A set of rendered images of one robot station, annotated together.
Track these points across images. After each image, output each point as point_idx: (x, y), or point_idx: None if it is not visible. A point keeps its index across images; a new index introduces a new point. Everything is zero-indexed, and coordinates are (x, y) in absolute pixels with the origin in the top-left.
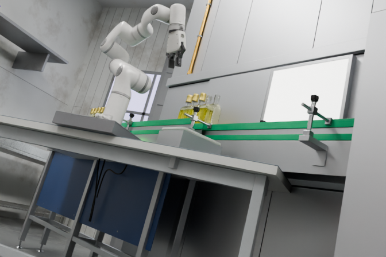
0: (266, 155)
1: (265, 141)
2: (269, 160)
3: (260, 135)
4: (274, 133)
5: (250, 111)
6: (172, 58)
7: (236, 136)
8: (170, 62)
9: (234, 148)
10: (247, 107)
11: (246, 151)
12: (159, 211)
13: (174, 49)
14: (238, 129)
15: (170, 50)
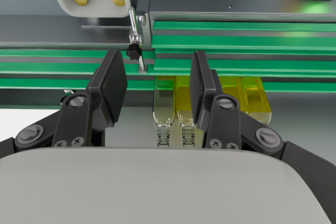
0: (10, 27)
1: (9, 40)
2: (8, 22)
3: (26, 54)
4: (0, 56)
5: (118, 139)
6: (203, 126)
7: (74, 53)
8: (196, 77)
9: (70, 34)
10: (127, 146)
11: (47, 31)
12: None
13: (63, 160)
14: (73, 63)
15: (188, 165)
